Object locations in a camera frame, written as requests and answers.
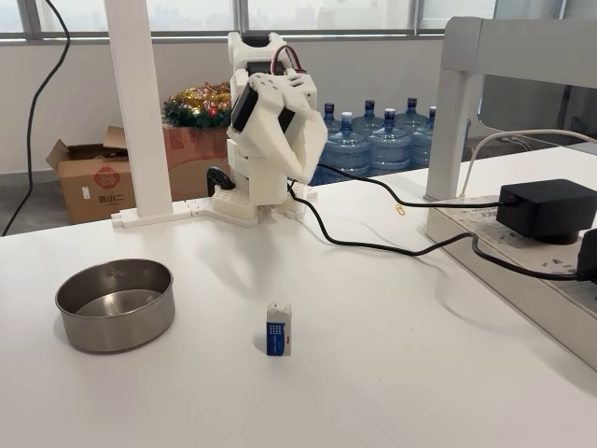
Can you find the small white and blue box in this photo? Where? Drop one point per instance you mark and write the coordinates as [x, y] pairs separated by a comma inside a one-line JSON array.
[[278, 337]]

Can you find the red cardboard box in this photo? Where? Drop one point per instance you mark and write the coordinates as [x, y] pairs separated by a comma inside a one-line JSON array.
[[186, 158]]

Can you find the open brown cardboard box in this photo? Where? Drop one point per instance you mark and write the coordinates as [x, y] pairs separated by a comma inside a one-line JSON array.
[[93, 186]]

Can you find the round metal bowl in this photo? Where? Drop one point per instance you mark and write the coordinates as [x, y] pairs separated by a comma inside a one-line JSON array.
[[116, 329]]

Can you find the tinsel christmas wreath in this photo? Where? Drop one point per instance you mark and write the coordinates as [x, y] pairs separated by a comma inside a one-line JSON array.
[[196, 109]]

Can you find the black table clamp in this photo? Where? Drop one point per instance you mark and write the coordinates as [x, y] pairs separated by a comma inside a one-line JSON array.
[[217, 176]]

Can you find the yellow rubber band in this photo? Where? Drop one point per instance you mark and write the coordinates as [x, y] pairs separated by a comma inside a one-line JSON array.
[[399, 210]]

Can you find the white power strip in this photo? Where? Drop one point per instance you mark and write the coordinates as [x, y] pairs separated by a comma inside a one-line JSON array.
[[490, 247]]

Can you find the black power adapter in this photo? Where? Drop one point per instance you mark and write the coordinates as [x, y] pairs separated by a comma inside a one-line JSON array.
[[545, 210]]

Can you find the black plug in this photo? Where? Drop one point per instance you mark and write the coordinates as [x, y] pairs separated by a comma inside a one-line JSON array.
[[588, 256]]

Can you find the white stand post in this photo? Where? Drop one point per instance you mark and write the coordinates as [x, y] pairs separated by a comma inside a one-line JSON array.
[[135, 116]]

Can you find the white metal shelf frame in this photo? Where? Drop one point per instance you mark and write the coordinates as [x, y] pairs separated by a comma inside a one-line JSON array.
[[454, 116]]

